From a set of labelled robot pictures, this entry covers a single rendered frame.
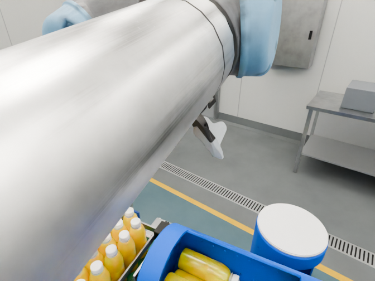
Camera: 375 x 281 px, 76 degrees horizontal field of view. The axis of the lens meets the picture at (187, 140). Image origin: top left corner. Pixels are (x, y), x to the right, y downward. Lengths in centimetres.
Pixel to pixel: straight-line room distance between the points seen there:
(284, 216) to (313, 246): 16
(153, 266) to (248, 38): 67
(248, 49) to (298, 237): 99
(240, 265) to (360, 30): 322
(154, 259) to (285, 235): 57
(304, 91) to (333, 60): 51
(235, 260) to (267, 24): 83
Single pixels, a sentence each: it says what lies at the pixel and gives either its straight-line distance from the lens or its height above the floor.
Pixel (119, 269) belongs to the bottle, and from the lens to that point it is 102.
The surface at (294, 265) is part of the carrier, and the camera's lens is 111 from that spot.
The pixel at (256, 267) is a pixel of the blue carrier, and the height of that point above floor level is 109.
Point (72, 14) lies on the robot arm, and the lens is 26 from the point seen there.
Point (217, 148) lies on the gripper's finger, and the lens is 45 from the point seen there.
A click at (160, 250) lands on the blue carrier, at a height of 123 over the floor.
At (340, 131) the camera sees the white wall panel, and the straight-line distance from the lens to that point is 400.
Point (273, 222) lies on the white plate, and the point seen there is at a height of 104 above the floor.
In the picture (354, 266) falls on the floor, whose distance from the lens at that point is 259.
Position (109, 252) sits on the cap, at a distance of 96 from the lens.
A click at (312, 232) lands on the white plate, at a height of 104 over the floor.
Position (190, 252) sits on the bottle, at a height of 113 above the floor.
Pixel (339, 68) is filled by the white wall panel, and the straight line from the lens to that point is 377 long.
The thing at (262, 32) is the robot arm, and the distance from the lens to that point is 19.
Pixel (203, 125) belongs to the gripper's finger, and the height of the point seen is 166.
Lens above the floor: 184
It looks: 29 degrees down
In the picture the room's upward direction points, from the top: straight up
